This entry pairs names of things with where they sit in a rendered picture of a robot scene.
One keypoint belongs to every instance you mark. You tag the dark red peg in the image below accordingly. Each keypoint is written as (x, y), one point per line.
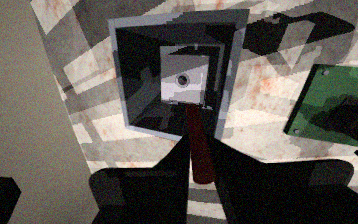
(201, 159)

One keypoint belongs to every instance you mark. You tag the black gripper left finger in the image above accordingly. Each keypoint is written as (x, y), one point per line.
(164, 184)

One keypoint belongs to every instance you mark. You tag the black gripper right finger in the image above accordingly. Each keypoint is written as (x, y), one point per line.
(246, 186)

